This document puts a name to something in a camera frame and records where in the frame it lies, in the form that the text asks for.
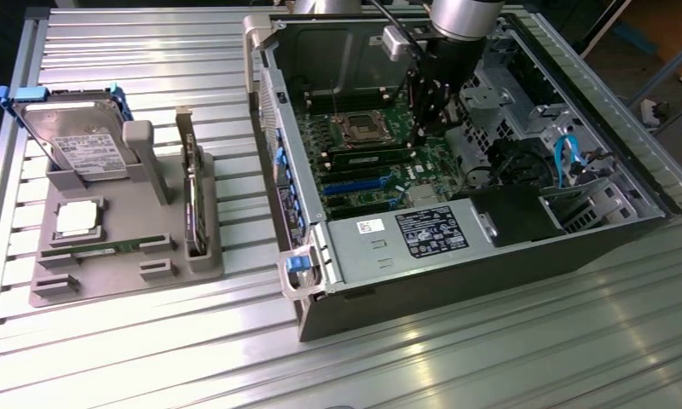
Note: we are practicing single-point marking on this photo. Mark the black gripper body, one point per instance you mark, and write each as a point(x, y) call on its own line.
point(454, 59)

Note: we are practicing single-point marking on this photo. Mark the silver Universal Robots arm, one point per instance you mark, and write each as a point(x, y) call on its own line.
point(466, 17)

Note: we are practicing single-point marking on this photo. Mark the installed green RAM stick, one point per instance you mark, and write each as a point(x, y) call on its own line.
point(370, 158)

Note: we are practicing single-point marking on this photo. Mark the CPU socket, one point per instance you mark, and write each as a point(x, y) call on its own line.
point(359, 128)

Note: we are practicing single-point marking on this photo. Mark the green motherboard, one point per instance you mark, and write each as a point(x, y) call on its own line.
point(426, 170)

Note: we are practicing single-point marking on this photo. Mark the blue expansion slot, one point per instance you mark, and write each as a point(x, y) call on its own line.
point(358, 185)

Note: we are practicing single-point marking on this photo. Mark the white background device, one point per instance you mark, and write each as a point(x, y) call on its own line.
point(649, 113)

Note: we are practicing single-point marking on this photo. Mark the black plastic air shroud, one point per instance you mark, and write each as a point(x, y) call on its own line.
point(512, 213)

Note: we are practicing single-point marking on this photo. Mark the silver disk bay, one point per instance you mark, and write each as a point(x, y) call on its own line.
point(597, 209)

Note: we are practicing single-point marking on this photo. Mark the silver power supply unit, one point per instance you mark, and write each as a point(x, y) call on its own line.
point(375, 251)

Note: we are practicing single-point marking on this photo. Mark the blue case latch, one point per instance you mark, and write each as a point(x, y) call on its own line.
point(297, 263)

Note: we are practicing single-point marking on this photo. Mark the black graphics card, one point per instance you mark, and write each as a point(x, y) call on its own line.
point(197, 213)

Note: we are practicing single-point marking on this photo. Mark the black open PC case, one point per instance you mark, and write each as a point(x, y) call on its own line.
point(432, 307)

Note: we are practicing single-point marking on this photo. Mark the silver hard disk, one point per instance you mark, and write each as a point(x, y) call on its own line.
point(79, 140)

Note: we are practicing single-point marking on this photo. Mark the silver CPU chip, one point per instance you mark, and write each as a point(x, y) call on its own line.
point(79, 218)

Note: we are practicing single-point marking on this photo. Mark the blue disk carrier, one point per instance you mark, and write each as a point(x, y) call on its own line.
point(6, 96)

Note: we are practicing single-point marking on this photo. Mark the grey parts rack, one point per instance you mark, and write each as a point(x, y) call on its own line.
point(108, 281)

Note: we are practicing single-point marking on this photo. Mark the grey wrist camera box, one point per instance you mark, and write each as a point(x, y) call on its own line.
point(397, 42)

